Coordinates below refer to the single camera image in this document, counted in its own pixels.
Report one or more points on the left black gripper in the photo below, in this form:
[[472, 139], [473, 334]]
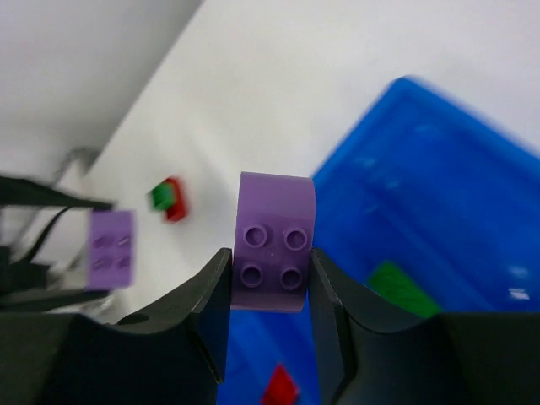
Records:
[[23, 274]]

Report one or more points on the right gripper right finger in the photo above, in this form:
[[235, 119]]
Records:
[[369, 351]]

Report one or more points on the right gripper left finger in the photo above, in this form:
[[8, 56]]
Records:
[[172, 351]]

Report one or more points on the green lego brick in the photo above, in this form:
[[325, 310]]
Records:
[[162, 196], [392, 283]]

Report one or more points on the purple square lego brick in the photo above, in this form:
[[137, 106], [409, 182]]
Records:
[[110, 250]]

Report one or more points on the small red lego brick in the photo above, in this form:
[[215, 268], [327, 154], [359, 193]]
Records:
[[281, 388]]

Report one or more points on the purple round lego piece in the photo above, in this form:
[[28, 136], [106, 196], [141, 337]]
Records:
[[274, 232]]

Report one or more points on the red lego brick left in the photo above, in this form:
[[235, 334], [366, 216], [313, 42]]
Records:
[[179, 209]]

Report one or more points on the green lego brick on red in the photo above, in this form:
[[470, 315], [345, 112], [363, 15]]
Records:
[[162, 196]]

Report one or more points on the blue divided plastic bin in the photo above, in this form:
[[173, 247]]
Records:
[[421, 183]]

